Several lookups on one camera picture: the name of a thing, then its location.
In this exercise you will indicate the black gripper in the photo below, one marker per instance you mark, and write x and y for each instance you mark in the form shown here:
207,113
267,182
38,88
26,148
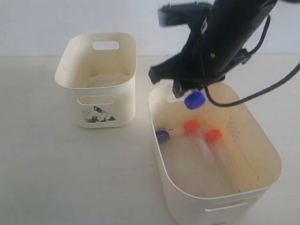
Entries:
191,68

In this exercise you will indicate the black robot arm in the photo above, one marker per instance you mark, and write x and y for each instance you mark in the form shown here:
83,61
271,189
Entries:
215,43

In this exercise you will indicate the blue cap tube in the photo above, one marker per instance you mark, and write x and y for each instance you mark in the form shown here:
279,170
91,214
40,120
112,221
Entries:
194,100
164,136

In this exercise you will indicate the orange cap tube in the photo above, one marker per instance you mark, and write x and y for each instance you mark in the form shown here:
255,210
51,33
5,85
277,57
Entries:
215,141
195,134

